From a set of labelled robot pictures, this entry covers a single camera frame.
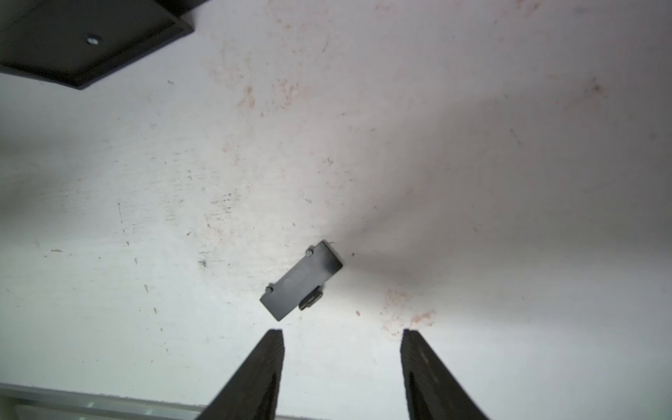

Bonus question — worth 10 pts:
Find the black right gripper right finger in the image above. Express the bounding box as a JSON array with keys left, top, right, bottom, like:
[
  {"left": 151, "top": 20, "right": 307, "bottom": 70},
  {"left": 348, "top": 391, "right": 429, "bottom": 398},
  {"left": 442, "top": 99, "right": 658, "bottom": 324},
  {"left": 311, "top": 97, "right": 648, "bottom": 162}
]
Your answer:
[{"left": 401, "top": 329, "right": 488, "bottom": 420}]

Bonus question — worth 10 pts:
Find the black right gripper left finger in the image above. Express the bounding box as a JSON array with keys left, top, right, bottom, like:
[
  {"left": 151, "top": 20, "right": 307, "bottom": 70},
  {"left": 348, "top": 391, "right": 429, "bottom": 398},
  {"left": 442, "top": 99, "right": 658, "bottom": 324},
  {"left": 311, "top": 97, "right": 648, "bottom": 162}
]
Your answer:
[{"left": 197, "top": 329, "right": 285, "bottom": 420}]

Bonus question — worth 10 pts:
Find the black square alarm clock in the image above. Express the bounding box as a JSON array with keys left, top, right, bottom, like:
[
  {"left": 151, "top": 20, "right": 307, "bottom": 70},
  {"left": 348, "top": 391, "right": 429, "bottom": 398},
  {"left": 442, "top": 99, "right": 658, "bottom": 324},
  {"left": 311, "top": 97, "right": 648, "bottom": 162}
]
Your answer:
[{"left": 1, "top": 0, "right": 202, "bottom": 90}]

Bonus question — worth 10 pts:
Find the black battery cover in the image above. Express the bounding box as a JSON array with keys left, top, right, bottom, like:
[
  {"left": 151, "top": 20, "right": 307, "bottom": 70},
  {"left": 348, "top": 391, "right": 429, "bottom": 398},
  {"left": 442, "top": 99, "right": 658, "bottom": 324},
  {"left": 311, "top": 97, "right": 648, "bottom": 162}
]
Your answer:
[{"left": 260, "top": 240, "right": 344, "bottom": 321}]

